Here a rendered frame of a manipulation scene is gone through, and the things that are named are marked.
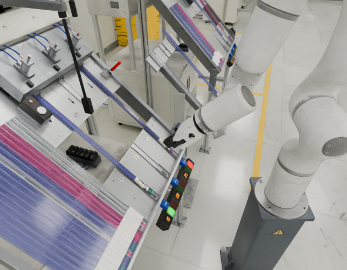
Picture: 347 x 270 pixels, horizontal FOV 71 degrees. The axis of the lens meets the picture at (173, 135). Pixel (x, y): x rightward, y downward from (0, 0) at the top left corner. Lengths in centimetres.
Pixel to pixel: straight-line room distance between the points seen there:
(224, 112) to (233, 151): 151
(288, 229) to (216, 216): 75
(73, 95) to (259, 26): 63
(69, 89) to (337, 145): 81
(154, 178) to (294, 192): 48
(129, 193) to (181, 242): 84
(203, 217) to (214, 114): 114
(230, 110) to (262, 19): 22
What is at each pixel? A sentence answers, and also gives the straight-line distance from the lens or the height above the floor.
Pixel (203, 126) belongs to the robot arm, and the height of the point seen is 103.
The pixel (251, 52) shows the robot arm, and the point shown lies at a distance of 58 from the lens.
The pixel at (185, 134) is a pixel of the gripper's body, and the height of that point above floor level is 100.
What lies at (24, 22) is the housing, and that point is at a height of 124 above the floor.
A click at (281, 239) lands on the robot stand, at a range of 113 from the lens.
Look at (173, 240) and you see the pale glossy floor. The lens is 163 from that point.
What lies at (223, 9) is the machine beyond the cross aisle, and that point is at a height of 27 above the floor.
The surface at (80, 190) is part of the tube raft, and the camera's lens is 77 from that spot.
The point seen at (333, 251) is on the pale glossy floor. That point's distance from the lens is 186.
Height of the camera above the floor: 146
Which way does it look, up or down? 41 degrees down
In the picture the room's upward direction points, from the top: straight up
